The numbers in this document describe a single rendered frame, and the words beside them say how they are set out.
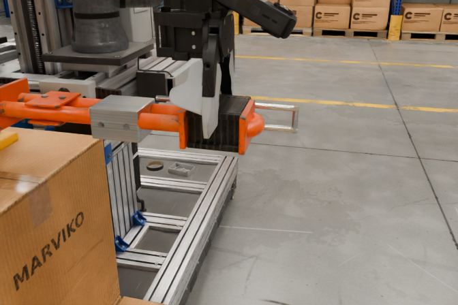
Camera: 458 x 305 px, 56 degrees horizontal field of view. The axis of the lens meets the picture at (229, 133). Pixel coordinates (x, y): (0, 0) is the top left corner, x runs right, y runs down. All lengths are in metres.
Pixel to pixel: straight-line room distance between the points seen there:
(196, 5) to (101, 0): 0.68
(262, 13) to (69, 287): 0.61
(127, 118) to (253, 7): 0.21
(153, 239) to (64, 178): 1.07
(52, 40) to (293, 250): 1.38
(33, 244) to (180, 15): 0.43
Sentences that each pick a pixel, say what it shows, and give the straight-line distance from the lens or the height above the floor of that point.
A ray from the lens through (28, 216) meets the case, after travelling 0.73.
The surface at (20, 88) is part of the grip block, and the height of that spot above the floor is 1.09.
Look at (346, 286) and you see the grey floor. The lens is 1.96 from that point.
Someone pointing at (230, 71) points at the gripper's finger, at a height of 1.13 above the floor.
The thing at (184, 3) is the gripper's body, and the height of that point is 1.22.
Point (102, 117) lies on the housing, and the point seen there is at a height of 1.08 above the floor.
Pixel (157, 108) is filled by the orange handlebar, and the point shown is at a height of 1.08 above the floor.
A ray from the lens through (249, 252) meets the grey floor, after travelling 2.07.
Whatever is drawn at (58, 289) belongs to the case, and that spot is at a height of 0.73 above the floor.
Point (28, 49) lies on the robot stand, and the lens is 1.45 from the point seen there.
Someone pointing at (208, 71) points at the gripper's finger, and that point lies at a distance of 0.49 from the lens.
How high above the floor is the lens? 1.27
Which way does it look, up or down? 22 degrees down
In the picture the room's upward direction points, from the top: straight up
